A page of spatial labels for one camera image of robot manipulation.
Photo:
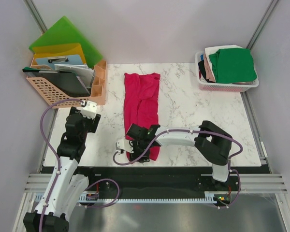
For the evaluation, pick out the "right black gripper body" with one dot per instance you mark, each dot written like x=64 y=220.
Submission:
x=138 y=148

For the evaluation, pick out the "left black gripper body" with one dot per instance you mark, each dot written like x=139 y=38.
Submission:
x=90 y=124

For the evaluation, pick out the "pink red t shirt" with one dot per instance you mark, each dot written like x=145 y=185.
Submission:
x=141 y=99

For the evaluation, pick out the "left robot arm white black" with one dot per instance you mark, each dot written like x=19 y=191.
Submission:
x=53 y=212

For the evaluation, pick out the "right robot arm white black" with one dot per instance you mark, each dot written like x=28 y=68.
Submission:
x=209 y=139

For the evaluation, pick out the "peach perforated file organizer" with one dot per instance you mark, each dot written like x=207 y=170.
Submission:
x=52 y=94

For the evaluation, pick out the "black folder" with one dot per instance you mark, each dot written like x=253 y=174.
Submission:
x=66 y=81

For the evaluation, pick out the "white paper documents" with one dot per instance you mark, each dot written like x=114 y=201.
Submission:
x=85 y=73

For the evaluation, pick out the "blue clipboard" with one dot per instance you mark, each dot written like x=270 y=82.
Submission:
x=68 y=59

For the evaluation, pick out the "white plastic laundry basket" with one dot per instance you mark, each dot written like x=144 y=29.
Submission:
x=203 y=85

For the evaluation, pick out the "black t shirt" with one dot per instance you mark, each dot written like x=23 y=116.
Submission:
x=202 y=70

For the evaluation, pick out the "beige t shirt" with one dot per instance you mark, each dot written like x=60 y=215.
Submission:
x=208 y=70

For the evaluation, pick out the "yellow plastic folder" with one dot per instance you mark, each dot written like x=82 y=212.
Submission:
x=59 y=50

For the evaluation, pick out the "white t shirt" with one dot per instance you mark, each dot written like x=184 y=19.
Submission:
x=234 y=46

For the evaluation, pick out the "green plastic folder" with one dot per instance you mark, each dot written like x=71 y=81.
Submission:
x=65 y=32

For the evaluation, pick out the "green t shirt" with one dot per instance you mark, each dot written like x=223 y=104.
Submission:
x=233 y=65

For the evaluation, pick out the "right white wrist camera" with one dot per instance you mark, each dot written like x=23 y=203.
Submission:
x=124 y=145

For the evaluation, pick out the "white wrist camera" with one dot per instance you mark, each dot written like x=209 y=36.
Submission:
x=124 y=145
x=89 y=109

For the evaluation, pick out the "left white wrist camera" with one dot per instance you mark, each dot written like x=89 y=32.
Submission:
x=89 y=109

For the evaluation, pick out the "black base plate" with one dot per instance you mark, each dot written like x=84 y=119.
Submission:
x=155 y=182

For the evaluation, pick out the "aluminium frame rail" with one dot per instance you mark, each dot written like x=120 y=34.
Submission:
x=250 y=183

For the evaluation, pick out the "white slotted cable duct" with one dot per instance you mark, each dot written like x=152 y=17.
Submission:
x=207 y=199

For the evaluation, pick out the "left aluminium corner post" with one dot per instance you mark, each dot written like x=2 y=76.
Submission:
x=36 y=15

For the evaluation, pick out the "aluminium corner post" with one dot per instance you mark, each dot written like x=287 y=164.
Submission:
x=36 y=15
x=262 y=23

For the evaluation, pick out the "right aluminium corner post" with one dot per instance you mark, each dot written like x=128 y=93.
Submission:
x=262 y=23

